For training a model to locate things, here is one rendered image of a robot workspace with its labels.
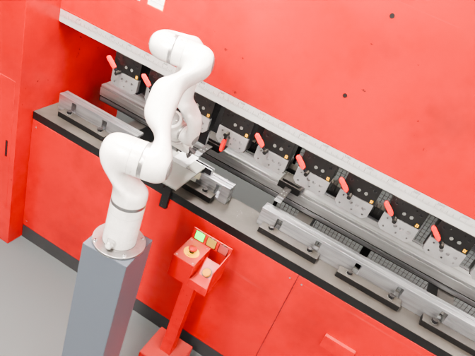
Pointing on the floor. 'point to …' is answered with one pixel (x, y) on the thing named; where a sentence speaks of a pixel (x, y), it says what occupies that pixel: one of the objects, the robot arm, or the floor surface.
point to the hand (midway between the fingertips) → (183, 150)
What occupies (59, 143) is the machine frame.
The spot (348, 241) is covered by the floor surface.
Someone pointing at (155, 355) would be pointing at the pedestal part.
